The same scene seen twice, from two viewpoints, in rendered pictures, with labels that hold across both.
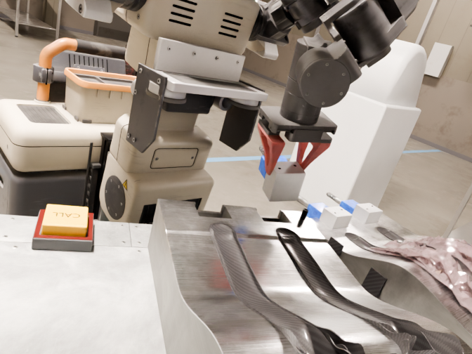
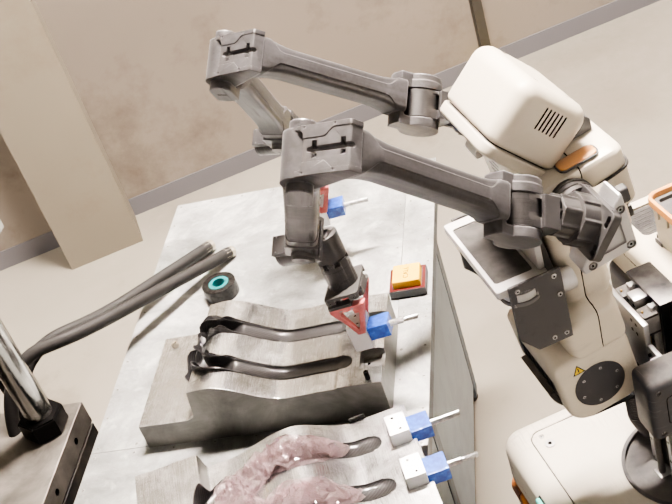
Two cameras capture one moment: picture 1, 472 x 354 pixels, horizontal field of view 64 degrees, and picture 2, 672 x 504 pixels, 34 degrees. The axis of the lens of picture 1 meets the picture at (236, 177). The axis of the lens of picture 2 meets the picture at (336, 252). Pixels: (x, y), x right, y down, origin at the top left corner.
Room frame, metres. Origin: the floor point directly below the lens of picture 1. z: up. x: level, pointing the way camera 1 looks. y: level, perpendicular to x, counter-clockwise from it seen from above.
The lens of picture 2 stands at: (1.61, -1.29, 2.24)
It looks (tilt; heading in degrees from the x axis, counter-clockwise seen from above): 35 degrees down; 130
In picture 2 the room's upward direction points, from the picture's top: 19 degrees counter-clockwise
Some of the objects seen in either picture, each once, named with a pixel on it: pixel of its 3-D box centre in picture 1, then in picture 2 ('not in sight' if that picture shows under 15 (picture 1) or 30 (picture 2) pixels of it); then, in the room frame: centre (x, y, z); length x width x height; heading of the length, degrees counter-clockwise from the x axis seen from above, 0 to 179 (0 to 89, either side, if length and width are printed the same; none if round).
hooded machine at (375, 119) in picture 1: (357, 128); not in sight; (3.00, -0.81, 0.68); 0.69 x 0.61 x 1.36; 136
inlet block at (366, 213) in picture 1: (348, 207); (441, 466); (0.80, -0.26, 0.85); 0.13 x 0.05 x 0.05; 41
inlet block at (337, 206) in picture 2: not in sight; (340, 206); (0.29, 0.33, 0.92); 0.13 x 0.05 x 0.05; 29
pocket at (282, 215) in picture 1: (270, 224); (373, 364); (0.58, -0.08, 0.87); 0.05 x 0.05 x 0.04; 24
